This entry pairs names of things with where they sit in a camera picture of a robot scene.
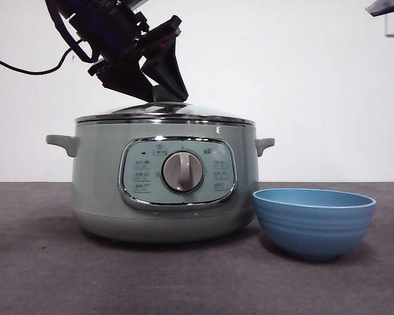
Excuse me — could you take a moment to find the glass lid with green knob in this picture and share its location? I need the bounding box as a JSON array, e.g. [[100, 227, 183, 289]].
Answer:
[[74, 85, 255, 127]]

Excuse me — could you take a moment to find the blue ribbed bowl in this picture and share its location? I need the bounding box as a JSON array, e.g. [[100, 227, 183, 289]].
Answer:
[[252, 188, 377, 262]]

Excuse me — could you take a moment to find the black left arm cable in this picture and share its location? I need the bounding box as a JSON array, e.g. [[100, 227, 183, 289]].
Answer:
[[0, 45, 86, 75]]

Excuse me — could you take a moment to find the pale green electric steamer pot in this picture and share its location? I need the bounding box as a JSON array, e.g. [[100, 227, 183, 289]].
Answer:
[[45, 119, 276, 243]]

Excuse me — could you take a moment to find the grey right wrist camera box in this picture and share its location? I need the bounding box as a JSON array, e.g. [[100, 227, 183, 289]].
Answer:
[[364, 0, 394, 16]]

